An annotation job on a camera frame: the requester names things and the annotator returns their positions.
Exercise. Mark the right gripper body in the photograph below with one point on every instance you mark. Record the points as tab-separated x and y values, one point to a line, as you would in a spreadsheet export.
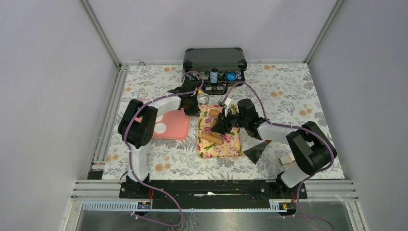
237	119

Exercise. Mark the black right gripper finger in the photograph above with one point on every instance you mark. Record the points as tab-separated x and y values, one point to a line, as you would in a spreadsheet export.
221	118
219	128

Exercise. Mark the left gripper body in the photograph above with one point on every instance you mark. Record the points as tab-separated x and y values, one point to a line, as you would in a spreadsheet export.
193	98

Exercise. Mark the wooden double-ended rolling pin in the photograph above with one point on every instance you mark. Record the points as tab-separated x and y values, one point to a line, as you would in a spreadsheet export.
208	127

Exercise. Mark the floral yellow tray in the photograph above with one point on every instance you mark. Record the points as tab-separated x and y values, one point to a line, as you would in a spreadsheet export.
215	145

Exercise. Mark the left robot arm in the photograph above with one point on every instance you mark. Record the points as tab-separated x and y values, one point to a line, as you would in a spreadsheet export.
138	122

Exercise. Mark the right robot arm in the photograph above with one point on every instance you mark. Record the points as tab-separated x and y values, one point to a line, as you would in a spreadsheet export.
310	147

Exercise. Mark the white dough wrapper upper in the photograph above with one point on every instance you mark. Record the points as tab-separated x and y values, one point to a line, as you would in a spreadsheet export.
159	118

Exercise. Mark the white dough wrapper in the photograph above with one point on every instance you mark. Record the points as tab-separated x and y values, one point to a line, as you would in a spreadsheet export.
159	118
160	128

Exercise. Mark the white dough wrapper lower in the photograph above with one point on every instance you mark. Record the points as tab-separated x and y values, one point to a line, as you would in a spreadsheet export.
160	128

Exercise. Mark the pink plastic tray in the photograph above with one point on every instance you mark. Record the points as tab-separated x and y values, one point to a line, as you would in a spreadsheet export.
174	117

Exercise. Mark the blue white chip stack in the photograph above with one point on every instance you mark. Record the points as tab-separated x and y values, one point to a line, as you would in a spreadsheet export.
213	76

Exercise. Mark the blue small blind button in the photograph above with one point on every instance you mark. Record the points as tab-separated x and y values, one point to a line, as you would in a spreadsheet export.
231	76

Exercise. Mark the black poker chip case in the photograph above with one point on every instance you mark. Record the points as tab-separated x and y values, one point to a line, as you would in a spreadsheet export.
200	61

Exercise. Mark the white green eraser block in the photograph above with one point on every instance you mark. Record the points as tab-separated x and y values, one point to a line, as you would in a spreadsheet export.
287	159

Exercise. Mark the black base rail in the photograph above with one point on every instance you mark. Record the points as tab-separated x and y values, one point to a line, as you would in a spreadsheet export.
211	194

